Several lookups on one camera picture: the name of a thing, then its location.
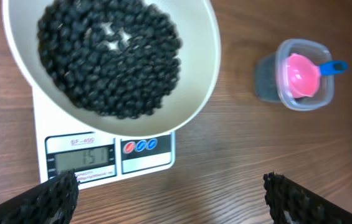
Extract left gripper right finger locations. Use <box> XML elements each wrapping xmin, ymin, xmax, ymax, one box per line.
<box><xmin>263</xmin><ymin>172</ymin><xmax>352</xmax><ymax>224</ymax></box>

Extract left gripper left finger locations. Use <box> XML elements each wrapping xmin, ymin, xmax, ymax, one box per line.
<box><xmin>0</xmin><ymin>170</ymin><xmax>79</xmax><ymax>224</ymax></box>

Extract pink scoop blue handle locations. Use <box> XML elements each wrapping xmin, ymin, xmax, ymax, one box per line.
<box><xmin>286</xmin><ymin>54</ymin><xmax>348</xmax><ymax>98</ymax></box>

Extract white digital kitchen scale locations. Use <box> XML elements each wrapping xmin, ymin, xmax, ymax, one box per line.
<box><xmin>32</xmin><ymin>89</ymin><xmax>176</xmax><ymax>189</ymax></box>

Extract black beans in bowl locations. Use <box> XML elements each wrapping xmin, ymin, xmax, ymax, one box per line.
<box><xmin>37</xmin><ymin>0</ymin><xmax>183</xmax><ymax>119</ymax></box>

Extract white bowl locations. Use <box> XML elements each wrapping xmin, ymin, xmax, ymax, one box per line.
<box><xmin>2</xmin><ymin>0</ymin><xmax>221</xmax><ymax>137</ymax></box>

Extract clear plastic container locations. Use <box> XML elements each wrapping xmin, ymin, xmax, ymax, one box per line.
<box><xmin>254</xmin><ymin>39</ymin><xmax>335</xmax><ymax>111</ymax></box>

